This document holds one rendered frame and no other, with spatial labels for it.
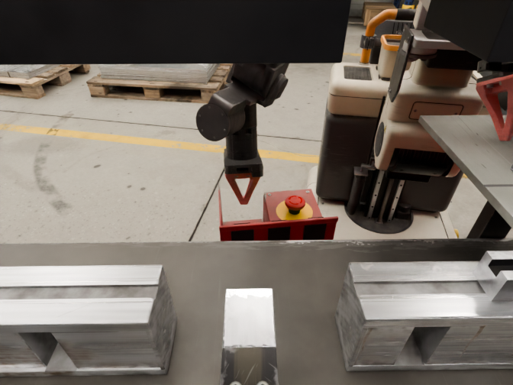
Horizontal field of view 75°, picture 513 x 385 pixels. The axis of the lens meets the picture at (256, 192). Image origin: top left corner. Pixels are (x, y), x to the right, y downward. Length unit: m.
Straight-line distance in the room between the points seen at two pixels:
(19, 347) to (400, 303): 0.34
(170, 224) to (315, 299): 1.45
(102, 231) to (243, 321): 1.68
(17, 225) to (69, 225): 0.28
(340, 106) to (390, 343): 0.99
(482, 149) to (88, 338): 0.48
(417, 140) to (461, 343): 0.69
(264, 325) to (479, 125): 0.43
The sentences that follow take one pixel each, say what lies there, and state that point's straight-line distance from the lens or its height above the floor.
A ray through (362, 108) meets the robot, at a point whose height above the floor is 0.73.
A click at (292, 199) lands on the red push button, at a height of 0.81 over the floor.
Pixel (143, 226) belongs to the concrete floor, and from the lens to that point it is 1.84.
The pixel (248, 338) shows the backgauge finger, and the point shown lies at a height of 1.00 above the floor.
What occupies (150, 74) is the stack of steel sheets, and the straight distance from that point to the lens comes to 3.28.
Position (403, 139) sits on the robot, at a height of 0.78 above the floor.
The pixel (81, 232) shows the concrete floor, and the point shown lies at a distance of 1.93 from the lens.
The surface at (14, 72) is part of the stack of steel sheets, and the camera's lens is 3.91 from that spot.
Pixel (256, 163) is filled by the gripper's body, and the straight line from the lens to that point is 0.57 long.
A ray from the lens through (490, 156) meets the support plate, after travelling 0.50.
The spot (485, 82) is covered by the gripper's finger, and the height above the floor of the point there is 1.07.
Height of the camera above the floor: 1.22
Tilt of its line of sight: 38 degrees down
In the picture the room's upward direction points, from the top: straight up
